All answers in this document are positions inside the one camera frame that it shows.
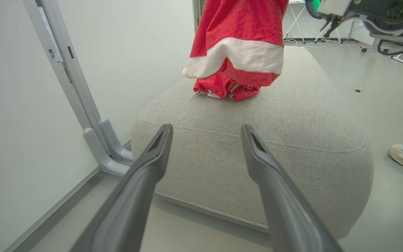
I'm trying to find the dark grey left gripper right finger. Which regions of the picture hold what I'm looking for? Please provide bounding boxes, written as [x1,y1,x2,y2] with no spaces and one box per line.
[241,125,344,252]

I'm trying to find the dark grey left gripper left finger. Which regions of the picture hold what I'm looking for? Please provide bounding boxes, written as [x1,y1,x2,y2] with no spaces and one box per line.
[69,124,174,252]

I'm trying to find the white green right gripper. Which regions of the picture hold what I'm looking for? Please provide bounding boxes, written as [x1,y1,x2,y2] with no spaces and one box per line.
[312,0,354,17]

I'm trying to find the red and white clothing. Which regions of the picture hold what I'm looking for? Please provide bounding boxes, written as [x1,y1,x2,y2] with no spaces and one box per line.
[183,0,289,102]

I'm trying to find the grey fabric ottoman seat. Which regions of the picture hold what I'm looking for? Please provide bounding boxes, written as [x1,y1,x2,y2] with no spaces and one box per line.
[131,45,374,240]

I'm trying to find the white folding stand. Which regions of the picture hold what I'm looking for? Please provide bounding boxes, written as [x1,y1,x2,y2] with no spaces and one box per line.
[314,19,342,44]
[283,2,307,44]

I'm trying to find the white floor cable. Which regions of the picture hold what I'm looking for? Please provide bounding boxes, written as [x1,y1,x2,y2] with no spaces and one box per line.
[284,38,342,50]

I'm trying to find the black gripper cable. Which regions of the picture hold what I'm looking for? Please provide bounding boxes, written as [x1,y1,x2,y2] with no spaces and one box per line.
[376,38,403,56]

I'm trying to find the grey partition post, rounded feet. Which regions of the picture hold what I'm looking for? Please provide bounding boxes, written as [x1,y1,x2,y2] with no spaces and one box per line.
[23,0,134,176]

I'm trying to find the grey partition frame edge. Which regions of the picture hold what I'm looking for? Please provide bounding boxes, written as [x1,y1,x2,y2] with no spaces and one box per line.
[192,0,207,34]

